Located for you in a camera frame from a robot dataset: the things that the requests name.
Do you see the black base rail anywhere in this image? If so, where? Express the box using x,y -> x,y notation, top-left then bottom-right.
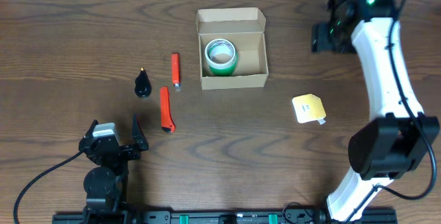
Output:
51,207 -> 399,224

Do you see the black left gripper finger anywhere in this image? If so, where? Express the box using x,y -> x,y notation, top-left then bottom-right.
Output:
84,120 -> 98,138
132,114 -> 149,151

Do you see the black correction tape dispenser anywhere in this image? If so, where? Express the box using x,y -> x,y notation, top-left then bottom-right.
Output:
134,67 -> 152,98

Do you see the brown cardboard box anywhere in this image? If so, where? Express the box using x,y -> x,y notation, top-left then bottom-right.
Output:
196,8 -> 269,90

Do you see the yellow sticky note pad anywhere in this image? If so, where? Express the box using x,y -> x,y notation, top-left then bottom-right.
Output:
291,94 -> 326,125

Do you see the green tape roll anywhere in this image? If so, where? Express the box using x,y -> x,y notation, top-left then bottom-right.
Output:
205,39 -> 238,77

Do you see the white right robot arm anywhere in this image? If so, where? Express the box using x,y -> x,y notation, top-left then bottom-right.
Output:
281,0 -> 440,223

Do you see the red utility knife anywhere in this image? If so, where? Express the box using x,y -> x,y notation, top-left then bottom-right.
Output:
160,86 -> 176,133

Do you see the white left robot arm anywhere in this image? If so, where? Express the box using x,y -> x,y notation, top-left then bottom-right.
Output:
79,120 -> 141,217

